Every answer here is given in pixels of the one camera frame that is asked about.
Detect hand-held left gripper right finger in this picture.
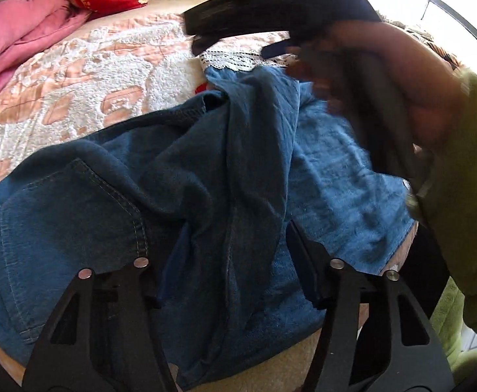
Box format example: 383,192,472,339
286,220,455,392

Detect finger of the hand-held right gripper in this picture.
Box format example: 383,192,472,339
191,34,225,57
261,42,293,61

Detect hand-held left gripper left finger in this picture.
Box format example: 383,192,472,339
22,226,190,392

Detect blue denim pants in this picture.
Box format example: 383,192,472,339
0,49,418,391

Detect person's right hand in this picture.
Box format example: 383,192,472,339
286,20,469,154

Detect peach and white printed blanket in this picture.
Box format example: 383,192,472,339
0,0,300,197

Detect person's green fleece jacket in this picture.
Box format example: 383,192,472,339
429,277,477,371

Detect pink quilt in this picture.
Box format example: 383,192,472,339
0,0,93,120

